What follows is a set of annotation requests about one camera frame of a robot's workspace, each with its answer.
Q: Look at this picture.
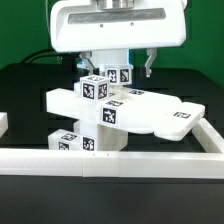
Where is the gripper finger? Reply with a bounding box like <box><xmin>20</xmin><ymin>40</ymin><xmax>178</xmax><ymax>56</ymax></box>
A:
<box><xmin>79</xmin><ymin>51</ymin><xmax>100</xmax><ymax>75</ymax></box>
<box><xmin>140</xmin><ymin>48</ymin><xmax>157</xmax><ymax>78</ymax></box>

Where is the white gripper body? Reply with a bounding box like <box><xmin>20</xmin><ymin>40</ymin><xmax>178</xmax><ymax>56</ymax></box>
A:
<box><xmin>50</xmin><ymin>0</ymin><xmax>187</xmax><ymax>52</ymax></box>

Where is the white chair back frame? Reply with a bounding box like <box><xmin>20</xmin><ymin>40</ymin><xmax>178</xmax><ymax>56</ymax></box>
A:
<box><xmin>46</xmin><ymin>87</ymin><xmax>205</xmax><ymax>141</ymax></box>

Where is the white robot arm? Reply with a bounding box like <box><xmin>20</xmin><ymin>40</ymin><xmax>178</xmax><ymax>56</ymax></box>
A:
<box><xmin>50</xmin><ymin>0</ymin><xmax>188</xmax><ymax>73</ymax></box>

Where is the white block left edge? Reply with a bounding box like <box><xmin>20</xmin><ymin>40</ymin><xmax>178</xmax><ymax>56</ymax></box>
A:
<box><xmin>0</xmin><ymin>112</ymin><xmax>8</xmax><ymax>138</ymax></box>

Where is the white U-shaped obstacle fence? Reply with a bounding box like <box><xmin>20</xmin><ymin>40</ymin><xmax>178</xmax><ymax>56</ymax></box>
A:
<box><xmin>0</xmin><ymin>119</ymin><xmax>224</xmax><ymax>179</ymax></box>

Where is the black cable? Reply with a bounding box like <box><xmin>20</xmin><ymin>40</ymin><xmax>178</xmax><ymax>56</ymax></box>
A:
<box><xmin>19</xmin><ymin>49</ymin><xmax>58</xmax><ymax>64</ymax></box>

